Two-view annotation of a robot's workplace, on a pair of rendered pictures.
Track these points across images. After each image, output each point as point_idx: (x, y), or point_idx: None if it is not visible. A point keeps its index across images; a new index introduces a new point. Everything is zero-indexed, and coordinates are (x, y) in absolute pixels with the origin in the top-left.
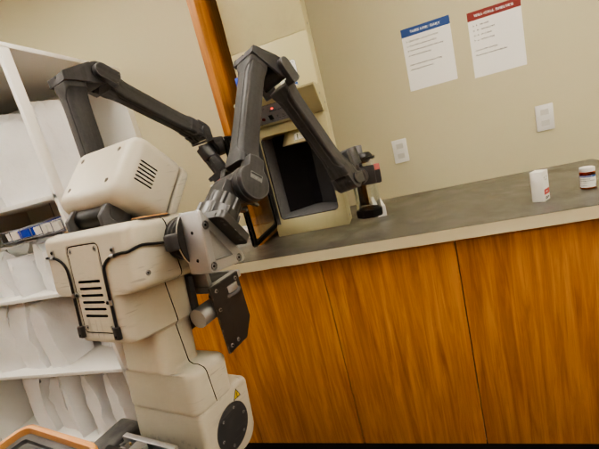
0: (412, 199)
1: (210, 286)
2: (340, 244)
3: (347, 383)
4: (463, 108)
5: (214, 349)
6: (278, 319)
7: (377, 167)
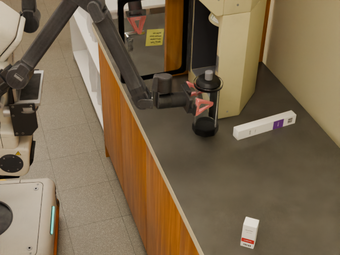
0: (304, 146)
1: (15, 101)
2: (151, 130)
3: (145, 211)
4: None
5: (116, 116)
6: (132, 136)
7: (196, 103)
